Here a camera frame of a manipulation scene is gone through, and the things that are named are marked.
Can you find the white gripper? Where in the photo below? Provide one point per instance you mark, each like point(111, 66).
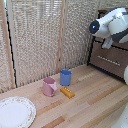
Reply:
point(107, 43)

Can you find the white floral rimmed plate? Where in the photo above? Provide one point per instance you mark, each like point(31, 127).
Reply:
point(15, 112)

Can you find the yellow rectangular block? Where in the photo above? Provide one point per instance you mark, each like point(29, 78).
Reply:
point(67, 92)

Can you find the pink mug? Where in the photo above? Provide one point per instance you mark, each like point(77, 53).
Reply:
point(49, 86)

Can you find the blue cup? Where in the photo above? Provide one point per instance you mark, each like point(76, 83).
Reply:
point(65, 77)

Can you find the bamboo blind screen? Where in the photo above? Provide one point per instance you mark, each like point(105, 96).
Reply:
point(33, 40)

